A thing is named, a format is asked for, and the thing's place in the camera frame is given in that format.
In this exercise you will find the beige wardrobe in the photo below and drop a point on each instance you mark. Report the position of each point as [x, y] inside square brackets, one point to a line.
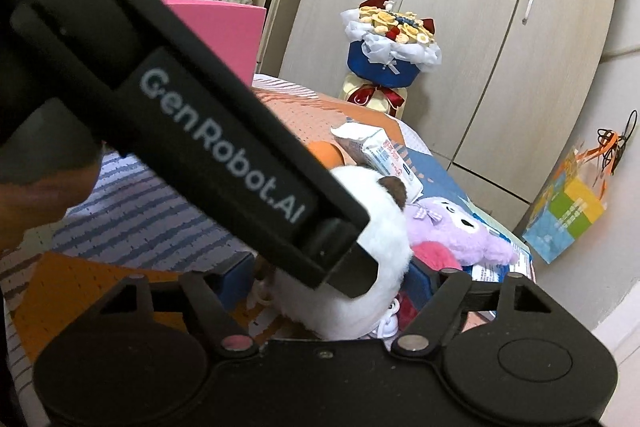
[500, 57]

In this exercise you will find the white plush toy brown ears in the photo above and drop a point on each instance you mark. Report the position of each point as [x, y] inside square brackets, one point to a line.
[345, 317]

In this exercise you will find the person's left hand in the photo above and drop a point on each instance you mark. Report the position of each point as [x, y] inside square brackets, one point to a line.
[35, 207]

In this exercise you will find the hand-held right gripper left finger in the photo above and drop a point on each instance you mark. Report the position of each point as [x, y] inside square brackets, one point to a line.
[238, 279]

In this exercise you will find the purple plush toy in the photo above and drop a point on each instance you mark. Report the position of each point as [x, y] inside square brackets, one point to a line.
[450, 227]

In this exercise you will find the colourful paper gift bag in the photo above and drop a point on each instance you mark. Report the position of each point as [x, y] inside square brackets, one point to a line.
[565, 217]

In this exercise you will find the pink storage box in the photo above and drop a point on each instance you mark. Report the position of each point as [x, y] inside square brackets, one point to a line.
[225, 37]

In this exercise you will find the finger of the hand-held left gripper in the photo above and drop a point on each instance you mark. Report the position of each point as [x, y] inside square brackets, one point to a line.
[350, 279]

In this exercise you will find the pink plush toy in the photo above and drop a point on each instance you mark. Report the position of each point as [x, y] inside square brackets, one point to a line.
[435, 255]

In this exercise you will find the blue wrapped flower bouquet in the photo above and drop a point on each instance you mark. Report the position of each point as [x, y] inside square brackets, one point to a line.
[387, 57]

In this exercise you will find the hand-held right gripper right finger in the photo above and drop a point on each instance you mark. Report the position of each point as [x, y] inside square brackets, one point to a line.
[424, 287]

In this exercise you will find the orange soft toy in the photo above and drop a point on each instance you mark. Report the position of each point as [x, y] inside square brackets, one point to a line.
[325, 155]

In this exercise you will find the white tissue pack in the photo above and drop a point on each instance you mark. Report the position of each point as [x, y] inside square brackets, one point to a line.
[385, 154]

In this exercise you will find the blue and white packet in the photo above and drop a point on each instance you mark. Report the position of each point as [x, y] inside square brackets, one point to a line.
[495, 269]

